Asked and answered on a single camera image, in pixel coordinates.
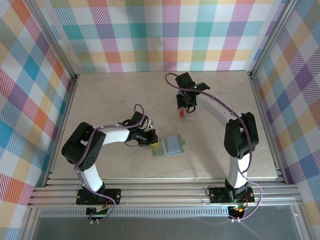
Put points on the clear plastic card box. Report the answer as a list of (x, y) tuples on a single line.
[(191, 116)]

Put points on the white card with red circle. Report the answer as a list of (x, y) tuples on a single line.
[(182, 113)]

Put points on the green leather card holder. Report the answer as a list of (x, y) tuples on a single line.
[(172, 146)]

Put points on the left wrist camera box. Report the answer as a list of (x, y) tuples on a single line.
[(150, 124)]

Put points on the aluminium side rail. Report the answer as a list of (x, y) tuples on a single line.
[(267, 125), (62, 125)]

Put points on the grey metal panel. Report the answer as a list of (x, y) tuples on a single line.
[(162, 228)]

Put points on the perforated metal strip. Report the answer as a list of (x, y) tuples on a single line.
[(162, 213)]

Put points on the orange light controller board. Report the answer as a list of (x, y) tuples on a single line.
[(238, 210)]

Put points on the aluminium frame post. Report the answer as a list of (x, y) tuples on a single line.
[(60, 42), (271, 37)]

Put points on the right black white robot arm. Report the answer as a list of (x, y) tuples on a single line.
[(241, 135)]

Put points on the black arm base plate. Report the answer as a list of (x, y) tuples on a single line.
[(217, 196), (112, 196)]

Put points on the aluminium rail frame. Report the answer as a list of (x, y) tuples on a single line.
[(162, 193)]

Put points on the green terminal controller board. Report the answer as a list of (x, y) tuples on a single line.
[(100, 213)]

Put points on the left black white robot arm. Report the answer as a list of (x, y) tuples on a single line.
[(82, 147)]

